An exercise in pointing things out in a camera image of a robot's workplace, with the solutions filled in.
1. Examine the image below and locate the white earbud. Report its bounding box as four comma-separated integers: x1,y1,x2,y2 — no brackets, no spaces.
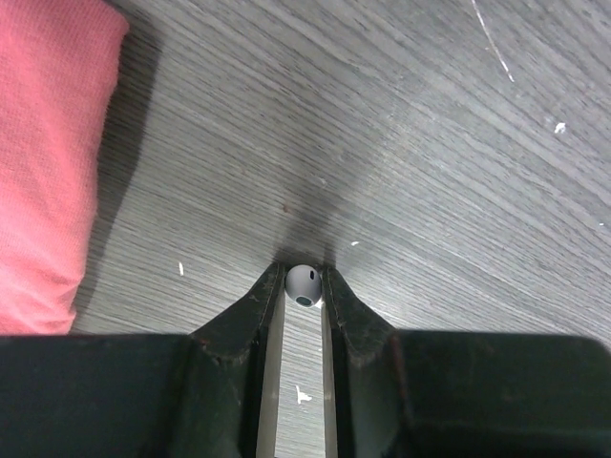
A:
285,264,322,308

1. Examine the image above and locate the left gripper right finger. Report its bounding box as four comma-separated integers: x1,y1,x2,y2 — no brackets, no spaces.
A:
321,267,610,457

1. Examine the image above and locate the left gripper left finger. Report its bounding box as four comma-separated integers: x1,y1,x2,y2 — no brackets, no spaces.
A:
1,263,286,457

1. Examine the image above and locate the red folded cloth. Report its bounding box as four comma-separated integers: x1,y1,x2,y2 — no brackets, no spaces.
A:
1,1,129,335

